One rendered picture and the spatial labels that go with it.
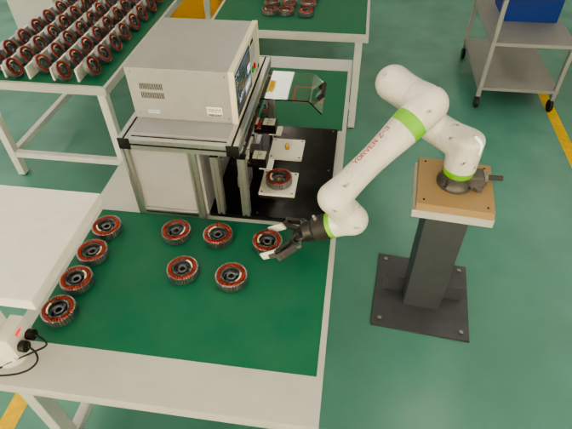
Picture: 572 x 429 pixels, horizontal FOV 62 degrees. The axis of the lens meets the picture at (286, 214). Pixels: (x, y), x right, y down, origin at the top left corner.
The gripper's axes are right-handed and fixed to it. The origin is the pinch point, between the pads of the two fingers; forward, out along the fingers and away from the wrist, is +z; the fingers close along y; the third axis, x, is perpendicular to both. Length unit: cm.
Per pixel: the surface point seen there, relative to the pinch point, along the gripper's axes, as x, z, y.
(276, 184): -5.2, -0.1, -28.0
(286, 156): -2, 2, -52
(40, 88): -74, 137, -98
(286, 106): -4, 11, -98
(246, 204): -10.9, 6.4, -12.3
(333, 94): 7, -8, -114
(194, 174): -31.9, 15.5, -10.7
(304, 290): 10.0, -13.5, 18.1
